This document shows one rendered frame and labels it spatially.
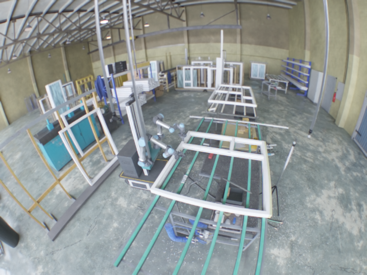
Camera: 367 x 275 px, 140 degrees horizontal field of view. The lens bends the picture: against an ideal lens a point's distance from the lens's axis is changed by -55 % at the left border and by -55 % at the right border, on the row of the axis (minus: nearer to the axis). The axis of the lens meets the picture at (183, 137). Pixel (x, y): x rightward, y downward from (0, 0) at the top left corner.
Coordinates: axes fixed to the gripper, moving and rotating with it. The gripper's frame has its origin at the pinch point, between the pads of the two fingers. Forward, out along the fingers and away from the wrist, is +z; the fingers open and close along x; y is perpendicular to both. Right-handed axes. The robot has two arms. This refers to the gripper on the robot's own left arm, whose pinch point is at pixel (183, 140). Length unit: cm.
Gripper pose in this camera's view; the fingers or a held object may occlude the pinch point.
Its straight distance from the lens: 263.2
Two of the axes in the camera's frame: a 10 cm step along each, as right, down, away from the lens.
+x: -9.3, -1.3, 3.3
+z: 0.7, 8.4, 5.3
